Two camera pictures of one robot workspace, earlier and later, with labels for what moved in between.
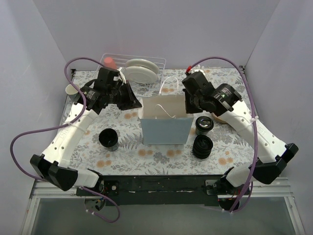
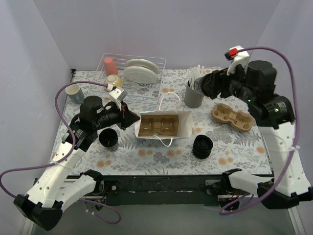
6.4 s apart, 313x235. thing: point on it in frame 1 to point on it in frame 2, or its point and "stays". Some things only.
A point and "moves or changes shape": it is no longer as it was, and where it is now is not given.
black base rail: (135, 190) stays
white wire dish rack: (145, 74) stays
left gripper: (127, 95) to (123, 116)
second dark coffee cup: (108, 138) stays
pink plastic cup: (109, 62) stays
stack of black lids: (202, 146) stays
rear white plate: (143, 63) stays
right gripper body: (190, 103) to (222, 83)
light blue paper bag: (164, 121) moves or changes shape
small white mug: (72, 92) stays
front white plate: (140, 74) stays
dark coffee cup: (203, 125) moves or changes shape
